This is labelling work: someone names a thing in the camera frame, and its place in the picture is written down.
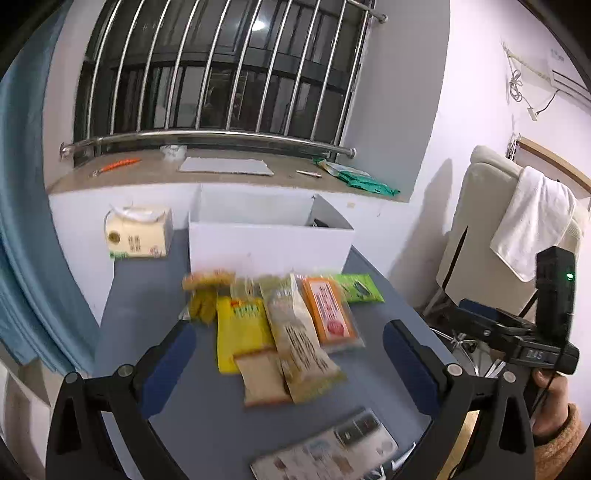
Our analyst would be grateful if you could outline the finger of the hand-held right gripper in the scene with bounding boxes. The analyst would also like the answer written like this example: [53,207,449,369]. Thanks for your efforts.
[445,298,514,352]
[496,310,539,337]

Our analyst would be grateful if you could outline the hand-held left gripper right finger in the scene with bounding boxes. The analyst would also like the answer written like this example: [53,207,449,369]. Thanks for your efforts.
[382,318,536,480]

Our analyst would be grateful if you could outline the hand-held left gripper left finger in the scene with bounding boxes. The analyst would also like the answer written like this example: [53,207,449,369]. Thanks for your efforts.
[45,318,199,480]

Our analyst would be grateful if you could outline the clear packet of yellow cakes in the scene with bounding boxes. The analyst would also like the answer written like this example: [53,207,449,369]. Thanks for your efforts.
[180,287,221,326]

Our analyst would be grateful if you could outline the yellow snack packet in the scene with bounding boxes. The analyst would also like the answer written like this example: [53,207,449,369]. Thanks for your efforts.
[216,277,276,375]

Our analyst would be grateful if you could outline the green snack packet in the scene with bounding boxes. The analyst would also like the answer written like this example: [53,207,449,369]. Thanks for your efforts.
[330,273,386,305]

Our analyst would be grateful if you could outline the brown bread snack packet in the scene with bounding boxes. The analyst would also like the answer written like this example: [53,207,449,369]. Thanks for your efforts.
[181,269,237,292]

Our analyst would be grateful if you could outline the orange snack packet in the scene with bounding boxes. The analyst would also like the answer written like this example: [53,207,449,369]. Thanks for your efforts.
[295,274,365,354]

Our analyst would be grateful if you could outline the brown toast snack packet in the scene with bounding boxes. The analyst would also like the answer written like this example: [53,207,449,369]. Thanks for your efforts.
[233,348,294,408]

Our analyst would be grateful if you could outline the long beige snack packet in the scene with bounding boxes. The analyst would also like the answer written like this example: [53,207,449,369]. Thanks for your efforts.
[257,274,347,405]

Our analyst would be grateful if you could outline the white cardboard box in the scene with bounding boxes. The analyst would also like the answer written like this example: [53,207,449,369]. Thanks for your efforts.
[187,184,356,283]

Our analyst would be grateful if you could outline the person's right forearm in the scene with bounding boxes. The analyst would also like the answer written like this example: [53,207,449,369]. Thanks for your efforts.
[533,403,591,480]

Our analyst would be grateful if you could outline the person's right hand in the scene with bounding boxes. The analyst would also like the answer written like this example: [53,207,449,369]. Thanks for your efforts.
[530,369,574,438]

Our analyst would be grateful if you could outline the white towel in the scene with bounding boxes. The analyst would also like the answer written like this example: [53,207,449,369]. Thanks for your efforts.
[489,165,578,284]

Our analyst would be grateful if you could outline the white chair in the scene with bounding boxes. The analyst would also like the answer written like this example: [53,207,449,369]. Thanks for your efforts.
[429,145,586,379]

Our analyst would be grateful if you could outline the printed leaflet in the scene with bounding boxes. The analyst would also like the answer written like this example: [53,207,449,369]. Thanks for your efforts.
[249,406,400,480]

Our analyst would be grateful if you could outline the tissue paper pack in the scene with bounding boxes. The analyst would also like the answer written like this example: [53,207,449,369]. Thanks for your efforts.
[104,204,174,260]

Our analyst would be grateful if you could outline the white shelf unit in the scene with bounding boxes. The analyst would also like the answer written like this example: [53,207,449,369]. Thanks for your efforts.
[0,344,62,480]

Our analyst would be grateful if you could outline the green packets on sill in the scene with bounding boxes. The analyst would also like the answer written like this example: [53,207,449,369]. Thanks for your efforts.
[313,156,402,197]

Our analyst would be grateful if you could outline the stone windowsill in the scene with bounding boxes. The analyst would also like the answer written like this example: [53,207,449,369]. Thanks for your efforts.
[46,148,411,204]

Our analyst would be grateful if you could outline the blue curtain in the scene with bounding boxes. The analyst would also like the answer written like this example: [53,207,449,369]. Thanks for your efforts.
[0,0,103,377]

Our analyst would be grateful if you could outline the orange pen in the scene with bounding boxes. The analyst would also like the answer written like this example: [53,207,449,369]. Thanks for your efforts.
[92,158,142,179]

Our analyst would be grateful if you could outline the grey paper sheet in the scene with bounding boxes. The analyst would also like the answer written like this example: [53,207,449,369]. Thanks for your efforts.
[178,156,276,177]

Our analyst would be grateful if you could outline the white air conditioner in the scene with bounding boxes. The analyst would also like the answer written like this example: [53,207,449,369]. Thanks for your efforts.
[545,46,591,101]

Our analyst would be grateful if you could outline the steel window grille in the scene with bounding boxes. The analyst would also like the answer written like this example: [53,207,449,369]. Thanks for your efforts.
[59,0,389,161]

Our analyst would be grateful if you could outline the wooden frame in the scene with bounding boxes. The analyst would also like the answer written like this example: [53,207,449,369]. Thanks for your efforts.
[509,134,591,195]

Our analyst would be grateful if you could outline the white cable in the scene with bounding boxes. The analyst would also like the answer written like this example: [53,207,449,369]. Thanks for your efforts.
[502,41,533,106]

